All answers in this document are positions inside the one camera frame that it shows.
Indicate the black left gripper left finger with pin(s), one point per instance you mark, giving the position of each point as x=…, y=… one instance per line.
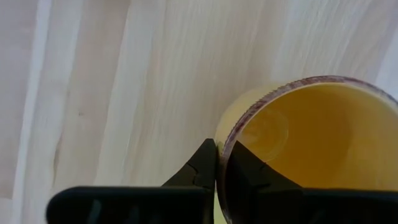
x=140, y=205

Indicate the yellow-green mug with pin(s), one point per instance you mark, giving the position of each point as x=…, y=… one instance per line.
x=326, y=140

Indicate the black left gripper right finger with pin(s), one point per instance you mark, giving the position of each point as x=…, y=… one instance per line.
x=280, y=205

